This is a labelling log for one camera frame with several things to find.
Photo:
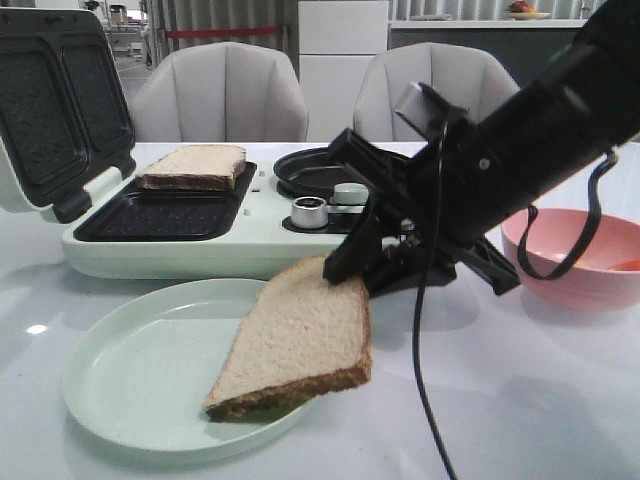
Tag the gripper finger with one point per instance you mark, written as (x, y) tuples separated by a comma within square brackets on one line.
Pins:
[(361, 247), (486, 261)]

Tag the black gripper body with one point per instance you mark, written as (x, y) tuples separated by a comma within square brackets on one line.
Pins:
[(459, 186)]

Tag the bread slice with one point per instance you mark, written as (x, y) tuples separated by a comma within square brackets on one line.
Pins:
[(304, 337), (196, 167)]

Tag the pink bowl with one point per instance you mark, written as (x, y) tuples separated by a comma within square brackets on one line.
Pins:
[(595, 283)]

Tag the orange cooked shrimp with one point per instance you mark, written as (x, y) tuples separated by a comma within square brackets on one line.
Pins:
[(630, 265)]

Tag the breakfast maker hinged lid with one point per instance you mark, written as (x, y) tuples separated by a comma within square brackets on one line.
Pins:
[(64, 117)]

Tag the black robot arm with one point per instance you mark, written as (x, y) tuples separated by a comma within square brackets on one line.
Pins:
[(584, 104)]

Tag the mint green breakfast maker base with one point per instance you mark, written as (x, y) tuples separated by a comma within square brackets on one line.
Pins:
[(153, 234)]

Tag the left silver control knob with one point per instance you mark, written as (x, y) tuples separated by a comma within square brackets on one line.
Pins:
[(309, 212)]

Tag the black round frying pan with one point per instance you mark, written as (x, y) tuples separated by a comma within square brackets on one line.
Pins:
[(343, 175)]

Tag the right grey upholstered chair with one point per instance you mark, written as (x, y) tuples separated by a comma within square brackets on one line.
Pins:
[(466, 77)]

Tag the grey upholstered chair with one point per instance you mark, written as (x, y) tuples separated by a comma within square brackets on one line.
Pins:
[(466, 77), (223, 92)]

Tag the grey counter with white top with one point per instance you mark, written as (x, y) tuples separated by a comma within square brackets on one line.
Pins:
[(524, 47)]

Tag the white cabinet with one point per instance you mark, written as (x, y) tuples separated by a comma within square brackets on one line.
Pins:
[(337, 41)]

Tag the fruit plate on counter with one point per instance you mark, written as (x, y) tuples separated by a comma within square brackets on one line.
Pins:
[(522, 11)]

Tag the left grey upholstered chair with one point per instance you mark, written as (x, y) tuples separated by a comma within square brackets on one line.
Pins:
[(223, 92)]

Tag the mint green round plate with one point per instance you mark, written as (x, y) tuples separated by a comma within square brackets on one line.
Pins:
[(139, 376)]

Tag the red barrier tape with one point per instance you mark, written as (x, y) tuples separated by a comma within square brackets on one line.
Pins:
[(223, 33)]

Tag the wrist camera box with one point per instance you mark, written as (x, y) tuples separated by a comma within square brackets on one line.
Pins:
[(425, 111)]

